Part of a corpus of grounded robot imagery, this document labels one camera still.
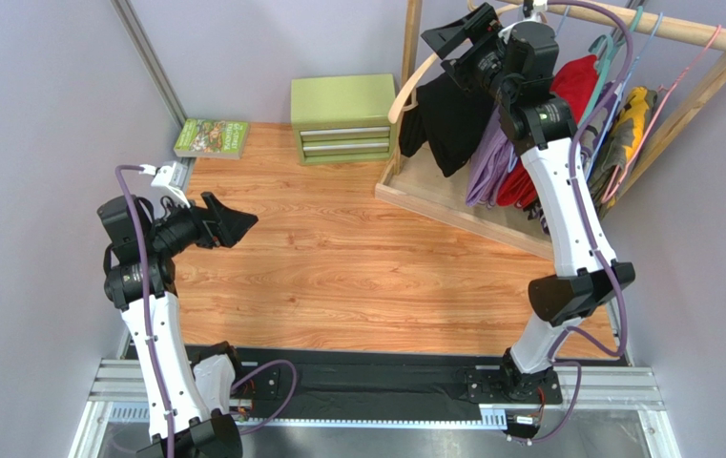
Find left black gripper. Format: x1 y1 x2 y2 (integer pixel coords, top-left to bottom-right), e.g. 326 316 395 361
148 191 259 258

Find cream plastic hanger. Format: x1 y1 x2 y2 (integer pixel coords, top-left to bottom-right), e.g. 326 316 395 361
387 0 526 126

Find black trousers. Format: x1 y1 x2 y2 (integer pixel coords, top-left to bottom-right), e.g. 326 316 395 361
399 74 494 177

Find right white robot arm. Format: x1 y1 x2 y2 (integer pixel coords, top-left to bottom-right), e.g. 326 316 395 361
421 1 635 401

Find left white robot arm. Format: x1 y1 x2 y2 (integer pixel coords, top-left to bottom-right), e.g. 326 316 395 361
97 192 258 457

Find teal hanger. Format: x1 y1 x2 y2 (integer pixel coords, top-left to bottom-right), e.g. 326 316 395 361
578 31 626 126

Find green book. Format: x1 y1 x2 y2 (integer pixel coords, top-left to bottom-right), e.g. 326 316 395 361
174 118 250 160

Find red garment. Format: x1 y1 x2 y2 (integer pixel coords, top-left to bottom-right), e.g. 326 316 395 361
495 54 598 209

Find green drawer box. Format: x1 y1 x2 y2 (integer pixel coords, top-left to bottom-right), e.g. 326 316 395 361
290 73 396 165

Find wooden clothes rack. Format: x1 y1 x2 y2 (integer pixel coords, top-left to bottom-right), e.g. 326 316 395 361
375 6 726 260

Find yellow grey garment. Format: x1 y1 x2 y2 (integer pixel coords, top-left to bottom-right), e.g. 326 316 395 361
588 86 654 219

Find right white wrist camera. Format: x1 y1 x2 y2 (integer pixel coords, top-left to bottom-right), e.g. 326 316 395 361
521 0 549 23

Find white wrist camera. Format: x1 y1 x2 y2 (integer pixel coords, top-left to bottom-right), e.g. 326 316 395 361
138 161 191 208
521 0 549 23

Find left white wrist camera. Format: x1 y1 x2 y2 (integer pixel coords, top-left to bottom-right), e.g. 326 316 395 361
138 161 191 208

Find light blue wire hanger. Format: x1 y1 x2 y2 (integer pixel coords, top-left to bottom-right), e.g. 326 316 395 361
585 11 664 179

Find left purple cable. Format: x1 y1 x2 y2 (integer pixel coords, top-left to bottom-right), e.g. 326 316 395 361
113 163 299 458

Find pink wire hanger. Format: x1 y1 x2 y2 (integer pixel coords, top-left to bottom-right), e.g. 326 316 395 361
599 25 723 205

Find aluminium corner post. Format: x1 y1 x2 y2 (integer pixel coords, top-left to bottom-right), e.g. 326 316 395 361
110 0 187 127

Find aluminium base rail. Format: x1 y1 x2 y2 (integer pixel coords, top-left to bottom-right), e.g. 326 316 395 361
70 360 681 457

